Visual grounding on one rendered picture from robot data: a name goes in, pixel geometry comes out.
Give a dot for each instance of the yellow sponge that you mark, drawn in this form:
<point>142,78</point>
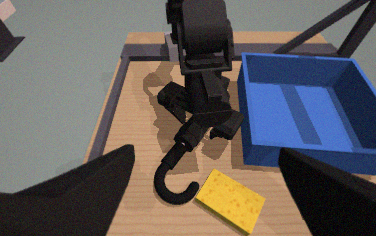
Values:
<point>230,201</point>

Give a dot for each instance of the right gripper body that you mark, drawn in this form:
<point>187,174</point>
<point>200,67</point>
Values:
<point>170,96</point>

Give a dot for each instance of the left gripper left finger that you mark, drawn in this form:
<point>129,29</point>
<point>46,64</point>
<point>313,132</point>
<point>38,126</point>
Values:
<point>80,202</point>

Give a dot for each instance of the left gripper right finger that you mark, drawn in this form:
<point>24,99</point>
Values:
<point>331,201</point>

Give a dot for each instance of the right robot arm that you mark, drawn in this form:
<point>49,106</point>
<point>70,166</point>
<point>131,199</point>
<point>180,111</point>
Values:
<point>202,31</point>

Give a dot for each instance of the blue open box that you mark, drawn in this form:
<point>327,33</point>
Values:
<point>307,102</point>

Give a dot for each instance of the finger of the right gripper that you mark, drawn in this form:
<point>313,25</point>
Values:
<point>213,134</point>
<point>178,112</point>

